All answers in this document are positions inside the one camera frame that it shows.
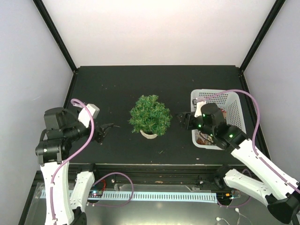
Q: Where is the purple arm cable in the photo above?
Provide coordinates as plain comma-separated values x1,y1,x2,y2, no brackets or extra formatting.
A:
50,98,95,223
196,89,300,209

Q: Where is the small green christmas tree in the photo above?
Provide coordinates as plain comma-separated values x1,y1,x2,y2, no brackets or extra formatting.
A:
128,95,172,136

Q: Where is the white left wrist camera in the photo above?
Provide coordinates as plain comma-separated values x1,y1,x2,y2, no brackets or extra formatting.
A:
78,104,100,128

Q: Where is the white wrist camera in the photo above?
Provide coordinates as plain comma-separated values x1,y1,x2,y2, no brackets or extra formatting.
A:
78,104,100,128
192,97,206,118

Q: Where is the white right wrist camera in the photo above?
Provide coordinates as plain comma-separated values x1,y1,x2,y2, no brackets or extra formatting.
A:
192,97,206,118

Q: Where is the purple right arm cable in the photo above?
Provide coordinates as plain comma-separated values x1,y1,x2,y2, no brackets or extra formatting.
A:
196,89,300,209

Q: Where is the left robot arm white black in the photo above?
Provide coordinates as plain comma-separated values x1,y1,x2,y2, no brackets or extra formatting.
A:
35,104,113,225

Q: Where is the brown pine cone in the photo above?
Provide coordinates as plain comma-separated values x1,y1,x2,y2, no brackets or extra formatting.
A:
196,138,207,145

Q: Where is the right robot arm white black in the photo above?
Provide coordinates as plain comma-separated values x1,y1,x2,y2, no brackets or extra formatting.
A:
176,103,300,224

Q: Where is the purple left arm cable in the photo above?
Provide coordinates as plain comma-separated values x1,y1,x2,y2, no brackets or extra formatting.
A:
50,98,95,223

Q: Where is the white plastic basket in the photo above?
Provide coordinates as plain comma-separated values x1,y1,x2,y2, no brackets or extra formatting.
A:
190,89,246,150

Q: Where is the white slotted cable duct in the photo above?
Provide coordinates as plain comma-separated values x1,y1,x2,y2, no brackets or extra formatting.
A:
41,189,218,204

